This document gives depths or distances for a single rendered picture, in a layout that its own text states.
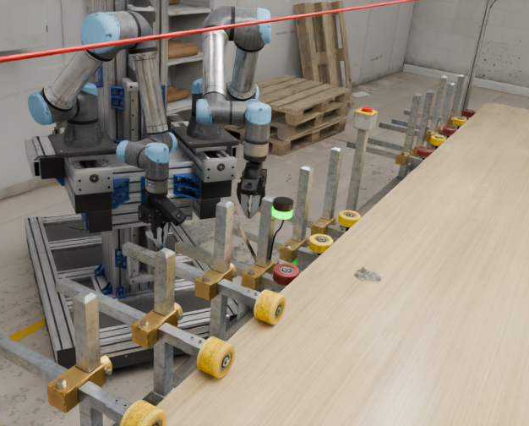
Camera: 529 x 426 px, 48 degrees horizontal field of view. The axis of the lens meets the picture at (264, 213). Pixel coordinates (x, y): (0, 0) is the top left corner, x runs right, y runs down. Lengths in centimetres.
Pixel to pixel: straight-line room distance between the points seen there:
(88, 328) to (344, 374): 60
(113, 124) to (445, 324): 154
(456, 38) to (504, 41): 70
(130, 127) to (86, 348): 135
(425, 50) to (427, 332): 849
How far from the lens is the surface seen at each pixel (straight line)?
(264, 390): 138
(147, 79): 204
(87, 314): 124
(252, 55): 222
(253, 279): 182
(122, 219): 248
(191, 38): 513
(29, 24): 408
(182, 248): 199
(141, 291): 292
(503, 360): 165
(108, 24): 192
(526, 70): 958
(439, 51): 988
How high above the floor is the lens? 182
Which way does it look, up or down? 25 degrees down
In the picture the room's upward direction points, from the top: 5 degrees clockwise
